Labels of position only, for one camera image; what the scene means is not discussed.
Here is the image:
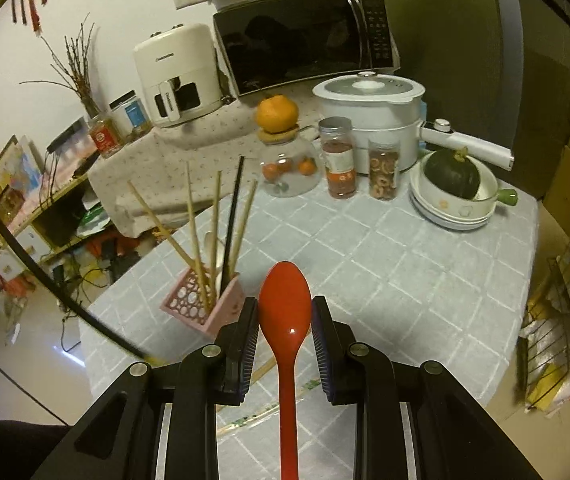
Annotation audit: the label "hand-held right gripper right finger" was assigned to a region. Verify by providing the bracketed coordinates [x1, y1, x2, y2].
[311, 296, 540, 480]

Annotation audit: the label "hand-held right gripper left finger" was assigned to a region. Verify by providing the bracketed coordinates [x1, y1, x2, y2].
[30, 296, 262, 480]

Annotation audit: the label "pink perforated utensil holder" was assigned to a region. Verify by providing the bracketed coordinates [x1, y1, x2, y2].
[161, 266, 246, 338]

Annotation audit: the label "red plastic spoon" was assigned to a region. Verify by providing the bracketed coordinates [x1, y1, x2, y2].
[258, 261, 312, 480]

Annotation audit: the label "plastic chopsticks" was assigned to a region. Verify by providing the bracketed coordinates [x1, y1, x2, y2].
[216, 380, 323, 436]

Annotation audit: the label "black chopstick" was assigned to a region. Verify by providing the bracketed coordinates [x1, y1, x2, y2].
[220, 156, 244, 296]

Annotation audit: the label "glass teapot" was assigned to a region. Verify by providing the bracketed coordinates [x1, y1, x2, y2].
[260, 125, 322, 197]

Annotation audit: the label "white deep plate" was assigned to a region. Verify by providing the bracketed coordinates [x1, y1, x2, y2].
[411, 180, 496, 226]
[410, 190, 496, 232]

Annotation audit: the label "jar of red berries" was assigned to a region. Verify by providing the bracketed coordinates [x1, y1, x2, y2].
[319, 116, 358, 200]

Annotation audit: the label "jar of dried fruit rings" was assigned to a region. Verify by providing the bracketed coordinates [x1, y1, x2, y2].
[368, 136, 402, 201]

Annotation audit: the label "floral cabinet cloth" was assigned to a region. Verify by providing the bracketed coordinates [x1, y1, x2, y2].
[87, 97, 326, 238]

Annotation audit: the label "wooden teapot lid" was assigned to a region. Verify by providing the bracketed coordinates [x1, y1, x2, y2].
[263, 127, 299, 146]

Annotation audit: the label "dark green pumpkin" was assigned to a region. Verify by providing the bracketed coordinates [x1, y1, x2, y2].
[424, 147, 480, 200]

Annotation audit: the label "large orange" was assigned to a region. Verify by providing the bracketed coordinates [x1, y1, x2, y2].
[256, 95, 300, 133]

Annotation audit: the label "white electric cooking pot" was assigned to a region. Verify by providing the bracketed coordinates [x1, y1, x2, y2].
[312, 72, 514, 173]

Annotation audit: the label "wooden shelf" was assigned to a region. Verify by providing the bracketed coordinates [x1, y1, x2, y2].
[0, 160, 116, 321]

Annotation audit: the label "red label glass jar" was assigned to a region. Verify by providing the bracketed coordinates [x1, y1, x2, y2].
[87, 112, 116, 159]

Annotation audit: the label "blue label glass jar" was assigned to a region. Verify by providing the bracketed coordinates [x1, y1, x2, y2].
[110, 91, 152, 143]

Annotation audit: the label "small glass aquarium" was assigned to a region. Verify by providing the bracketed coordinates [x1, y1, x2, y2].
[46, 117, 102, 181]

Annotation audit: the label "dark clothing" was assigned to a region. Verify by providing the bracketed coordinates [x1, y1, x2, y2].
[0, 390, 73, 480]

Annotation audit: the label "white air fryer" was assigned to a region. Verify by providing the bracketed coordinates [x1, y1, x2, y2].
[133, 23, 226, 128]

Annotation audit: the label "dried twig bundle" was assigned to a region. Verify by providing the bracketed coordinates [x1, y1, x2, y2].
[19, 14, 104, 118]

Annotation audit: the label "black microwave oven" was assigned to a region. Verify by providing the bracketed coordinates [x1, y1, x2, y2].
[212, 0, 400, 98]

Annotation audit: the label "thick black cable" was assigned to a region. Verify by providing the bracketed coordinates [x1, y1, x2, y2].
[0, 170, 166, 368]

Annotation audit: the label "white pan with green handle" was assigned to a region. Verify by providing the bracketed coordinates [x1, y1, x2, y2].
[415, 152, 518, 218]

